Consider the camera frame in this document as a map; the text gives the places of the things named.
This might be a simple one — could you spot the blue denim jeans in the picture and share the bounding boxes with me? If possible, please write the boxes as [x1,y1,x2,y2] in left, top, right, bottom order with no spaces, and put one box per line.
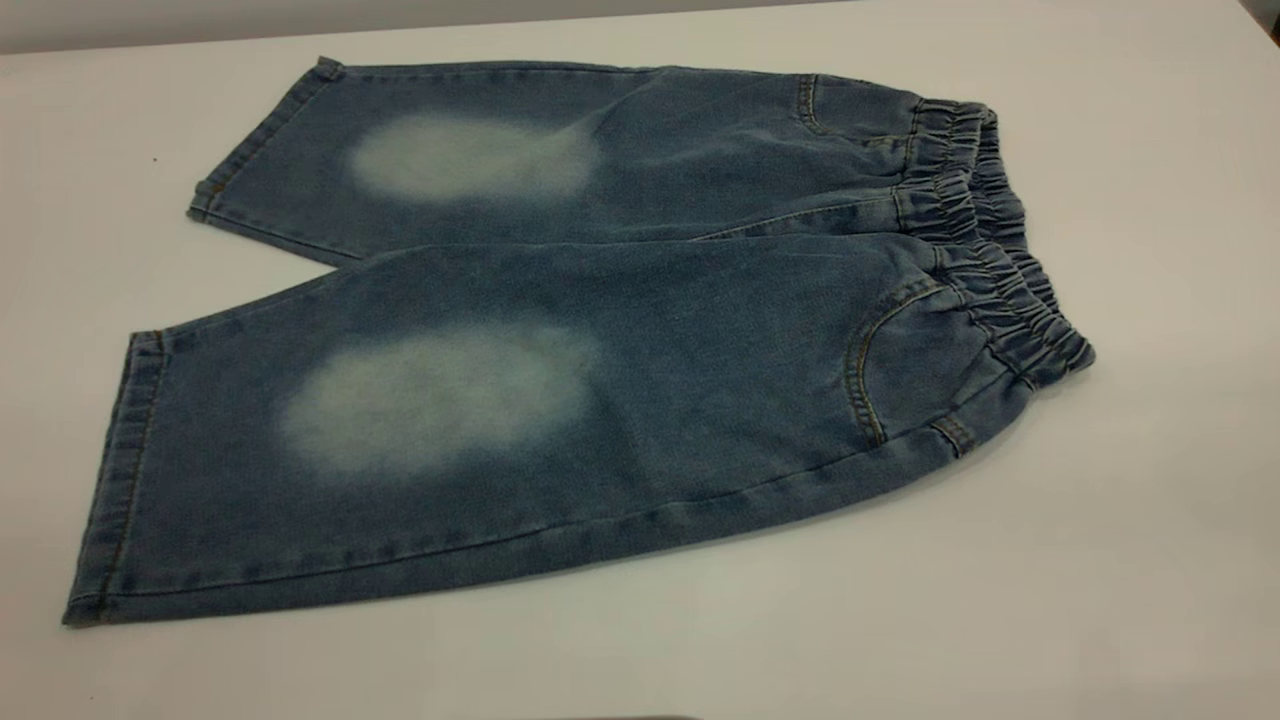
[62,55,1097,629]

